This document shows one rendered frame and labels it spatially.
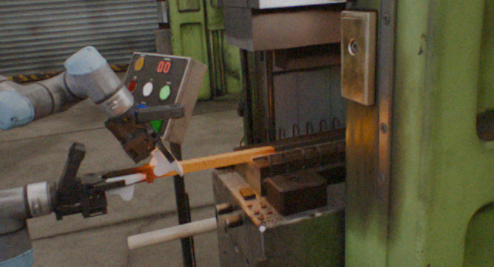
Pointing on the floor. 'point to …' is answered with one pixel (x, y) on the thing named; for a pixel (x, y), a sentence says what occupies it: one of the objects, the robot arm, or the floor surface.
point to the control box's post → (181, 206)
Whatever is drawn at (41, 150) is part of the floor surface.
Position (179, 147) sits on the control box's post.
